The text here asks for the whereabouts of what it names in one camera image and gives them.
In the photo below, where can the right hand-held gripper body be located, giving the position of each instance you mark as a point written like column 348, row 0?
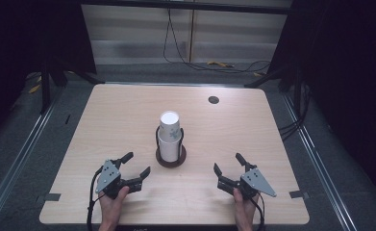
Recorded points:
column 256, row 181

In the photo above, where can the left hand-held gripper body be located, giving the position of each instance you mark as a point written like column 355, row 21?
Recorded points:
column 108, row 176

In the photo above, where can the stack of floral paper cups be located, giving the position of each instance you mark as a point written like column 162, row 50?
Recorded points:
column 169, row 141

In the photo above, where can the person's right hand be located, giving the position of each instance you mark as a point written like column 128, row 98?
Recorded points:
column 245, row 208

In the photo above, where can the person's left hand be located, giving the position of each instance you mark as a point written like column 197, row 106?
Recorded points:
column 112, row 207

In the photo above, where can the grey tape strip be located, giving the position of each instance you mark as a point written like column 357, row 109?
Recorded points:
column 298, row 194
column 52, row 197

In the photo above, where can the black metal stand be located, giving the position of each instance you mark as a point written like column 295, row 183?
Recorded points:
column 45, row 86
column 296, row 93

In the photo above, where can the yellow floor tape piece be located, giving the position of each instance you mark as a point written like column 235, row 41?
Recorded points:
column 257, row 74
column 220, row 64
column 34, row 89

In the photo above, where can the black curtain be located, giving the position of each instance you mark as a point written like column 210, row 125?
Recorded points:
column 345, row 80
column 22, row 48

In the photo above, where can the metal floor rail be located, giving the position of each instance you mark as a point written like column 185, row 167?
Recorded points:
column 19, row 154
column 317, row 157

